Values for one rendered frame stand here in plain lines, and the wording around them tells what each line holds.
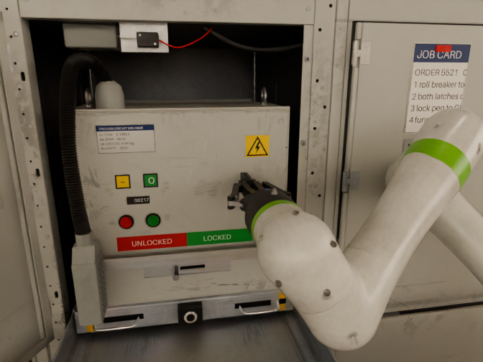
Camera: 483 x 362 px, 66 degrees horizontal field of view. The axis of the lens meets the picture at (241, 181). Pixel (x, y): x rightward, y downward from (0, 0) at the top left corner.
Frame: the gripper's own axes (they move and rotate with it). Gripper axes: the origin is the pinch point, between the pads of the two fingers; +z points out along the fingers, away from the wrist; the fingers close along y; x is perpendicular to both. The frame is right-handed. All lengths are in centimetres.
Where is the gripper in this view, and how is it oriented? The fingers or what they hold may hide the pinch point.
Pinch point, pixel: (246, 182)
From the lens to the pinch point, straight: 84.3
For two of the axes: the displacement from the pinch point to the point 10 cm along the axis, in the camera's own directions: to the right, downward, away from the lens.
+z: -1.9, -2.7, 9.4
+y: 9.8, -0.6, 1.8
